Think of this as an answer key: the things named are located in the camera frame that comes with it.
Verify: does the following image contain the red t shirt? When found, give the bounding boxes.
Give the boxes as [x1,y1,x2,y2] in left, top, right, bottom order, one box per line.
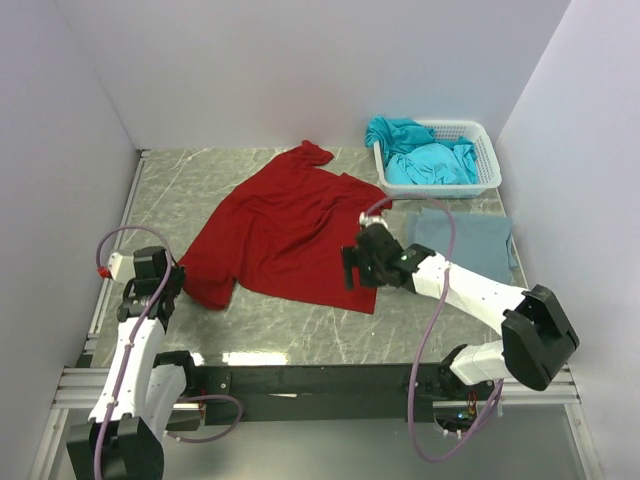
[180,141,385,314]

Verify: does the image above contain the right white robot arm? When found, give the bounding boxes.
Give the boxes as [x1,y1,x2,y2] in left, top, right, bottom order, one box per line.
[341,223,580,399]

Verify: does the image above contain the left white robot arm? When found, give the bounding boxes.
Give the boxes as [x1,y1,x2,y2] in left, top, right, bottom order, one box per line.
[66,246,200,479]

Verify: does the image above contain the folded grey-blue t shirt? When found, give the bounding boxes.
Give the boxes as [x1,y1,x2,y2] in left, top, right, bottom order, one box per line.
[407,208,517,284]

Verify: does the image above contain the turquoise t shirt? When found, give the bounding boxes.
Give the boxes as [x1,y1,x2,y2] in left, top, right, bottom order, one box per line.
[365,116,478,185]

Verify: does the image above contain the black base beam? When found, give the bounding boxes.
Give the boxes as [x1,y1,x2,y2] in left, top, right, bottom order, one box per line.
[183,363,492,426]

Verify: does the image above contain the white plastic basket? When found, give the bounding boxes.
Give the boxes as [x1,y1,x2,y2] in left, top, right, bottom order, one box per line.
[365,119,502,199]

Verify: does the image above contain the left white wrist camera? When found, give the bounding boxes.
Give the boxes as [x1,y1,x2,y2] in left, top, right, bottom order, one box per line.
[97,250,135,284]

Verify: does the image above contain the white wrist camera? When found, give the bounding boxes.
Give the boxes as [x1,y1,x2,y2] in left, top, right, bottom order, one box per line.
[97,250,135,284]
[358,212,388,229]

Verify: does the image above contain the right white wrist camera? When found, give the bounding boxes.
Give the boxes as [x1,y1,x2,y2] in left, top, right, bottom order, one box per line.
[358,212,388,229]

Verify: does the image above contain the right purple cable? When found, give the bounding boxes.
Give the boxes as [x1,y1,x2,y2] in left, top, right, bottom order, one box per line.
[358,194,505,462]

